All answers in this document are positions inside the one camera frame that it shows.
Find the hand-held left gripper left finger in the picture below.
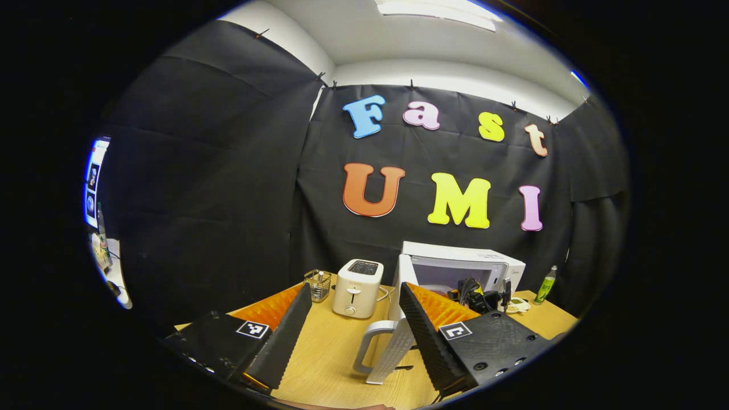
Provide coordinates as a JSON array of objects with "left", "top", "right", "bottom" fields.
[{"left": 161, "top": 282, "right": 314, "bottom": 392}]

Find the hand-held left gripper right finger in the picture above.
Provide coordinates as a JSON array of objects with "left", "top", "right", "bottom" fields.
[{"left": 398, "top": 282, "right": 557, "bottom": 399}]

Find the white microwave oven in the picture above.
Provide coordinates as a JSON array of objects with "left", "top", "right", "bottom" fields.
[{"left": 352, "top": 241, "right": 526, "bottom": 386}]

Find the green drink bottle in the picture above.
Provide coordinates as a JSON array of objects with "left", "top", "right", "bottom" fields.
[{"left": 534, "top": 265, "right": 558, "bottom": 305}]

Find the white toaster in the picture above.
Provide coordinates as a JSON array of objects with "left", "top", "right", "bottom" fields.
[{"left": 332, "top": 259, "right": 384, "bottom": 319}]

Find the black backdrop cloth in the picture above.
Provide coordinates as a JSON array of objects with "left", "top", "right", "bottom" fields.
[{"left": 100, "top": 20, "right": 632, "bottom": 334}]

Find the large ceiling light panel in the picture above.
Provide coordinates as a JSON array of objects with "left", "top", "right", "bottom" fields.
[{"left": 375, "top": 0, "right": 503, "bottom": 32}]

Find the wire mesh basket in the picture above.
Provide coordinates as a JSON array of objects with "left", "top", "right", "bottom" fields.
[{"left": 304, "top": 269, "right": 332, "bottom": 303}]

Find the wall poster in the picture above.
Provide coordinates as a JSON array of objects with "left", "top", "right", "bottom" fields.
[{"left": 84, "top": 138, "right": 110, "bottom": 229}]

